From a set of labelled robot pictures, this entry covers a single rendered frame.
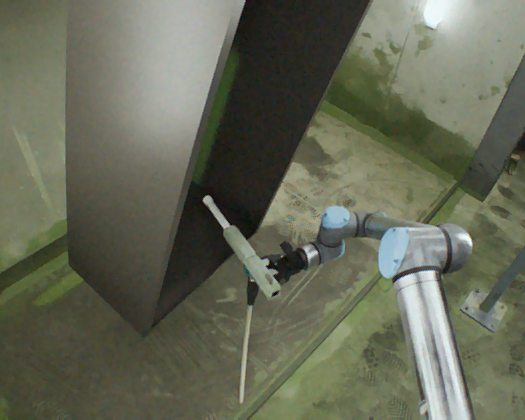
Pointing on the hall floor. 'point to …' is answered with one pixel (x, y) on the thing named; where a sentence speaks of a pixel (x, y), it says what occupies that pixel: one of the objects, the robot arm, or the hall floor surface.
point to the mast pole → (513, 270)
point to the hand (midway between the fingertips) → (252, 273)
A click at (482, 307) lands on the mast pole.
